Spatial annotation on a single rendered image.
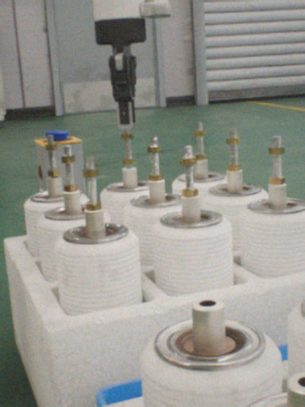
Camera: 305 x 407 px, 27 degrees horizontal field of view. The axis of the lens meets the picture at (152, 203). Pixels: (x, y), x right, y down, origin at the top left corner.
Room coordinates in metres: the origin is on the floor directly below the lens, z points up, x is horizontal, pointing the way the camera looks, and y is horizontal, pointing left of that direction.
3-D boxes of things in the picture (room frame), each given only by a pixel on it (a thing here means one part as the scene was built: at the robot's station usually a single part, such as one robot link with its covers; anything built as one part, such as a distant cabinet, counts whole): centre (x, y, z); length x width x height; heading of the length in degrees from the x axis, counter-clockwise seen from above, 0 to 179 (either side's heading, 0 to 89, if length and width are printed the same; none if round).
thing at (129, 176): (0.95, 0.03, 0.26); 0.02 x 0.02 x 0.03
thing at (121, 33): (0.95, 0.03, 0.46); 0.08 x 0.08 x 0.09
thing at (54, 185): (0.92, 0.14, 0.26); 0.02 x 0.02 x 0.03
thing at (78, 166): (1.09, 0.16, 0.16); 0.07 x 0.07 x 0.31; 19
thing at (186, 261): (0.73, -0.05, 0.16); 0.10 x 0.10 x 0.18
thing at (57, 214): (0.80, 0.10, 0.25); 0.08 x 0.08 x 0.01
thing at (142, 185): (0.95, 0.03, 0.25); 0.08 x 0.08 x 0.01
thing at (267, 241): (0.77, -0.16, 0.16); 0.10 x 0.10 x 0.18
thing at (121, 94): (0.91, 0.03, 0.38); 0.03 x 0.01 x 0.05; 178
